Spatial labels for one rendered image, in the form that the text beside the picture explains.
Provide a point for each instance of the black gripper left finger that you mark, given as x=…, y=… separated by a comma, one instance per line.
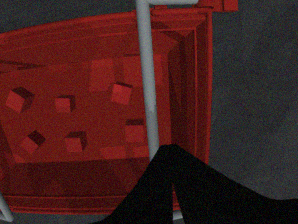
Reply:
x=151, y=200

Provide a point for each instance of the small red block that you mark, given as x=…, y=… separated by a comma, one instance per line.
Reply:
x=134, y=130
x=121, y=92
x=76, y=141
x=20, y=99
x=65, y=103
x=33, y=141

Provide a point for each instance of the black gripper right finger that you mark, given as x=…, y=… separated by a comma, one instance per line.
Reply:
x=207, y=197

